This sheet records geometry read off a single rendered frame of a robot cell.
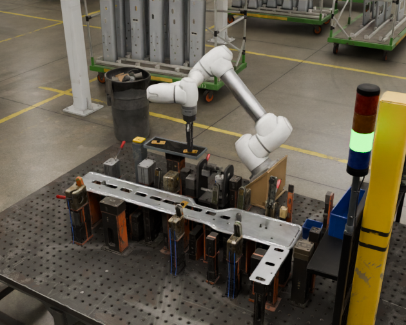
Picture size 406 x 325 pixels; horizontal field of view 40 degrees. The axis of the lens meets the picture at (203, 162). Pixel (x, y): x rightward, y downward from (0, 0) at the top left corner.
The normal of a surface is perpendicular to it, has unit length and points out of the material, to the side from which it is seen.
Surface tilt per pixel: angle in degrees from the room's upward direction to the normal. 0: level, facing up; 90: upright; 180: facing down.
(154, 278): 0
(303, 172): 0
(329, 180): 0
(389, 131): 90
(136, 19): 86
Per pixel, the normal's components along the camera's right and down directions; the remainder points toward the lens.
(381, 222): -0.46, 0.42
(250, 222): -0.01, -0.88
